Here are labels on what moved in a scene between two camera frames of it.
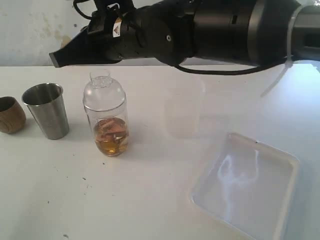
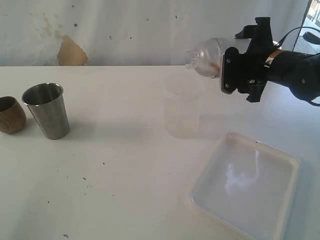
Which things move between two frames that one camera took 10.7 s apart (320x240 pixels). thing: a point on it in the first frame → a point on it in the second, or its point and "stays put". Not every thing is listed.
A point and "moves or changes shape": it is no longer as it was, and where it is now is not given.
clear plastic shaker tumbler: x=110 y=130 moves or changes shape
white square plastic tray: x=247 y=187 stays put
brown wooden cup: x=12 y=116 stays put
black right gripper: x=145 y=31 → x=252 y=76
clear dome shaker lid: x=103 y=93 moves or changes shape
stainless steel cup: x=46 y=102 stays put
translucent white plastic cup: x=184 y=100 stays put
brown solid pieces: x=111 y=130 → x=217 y=67
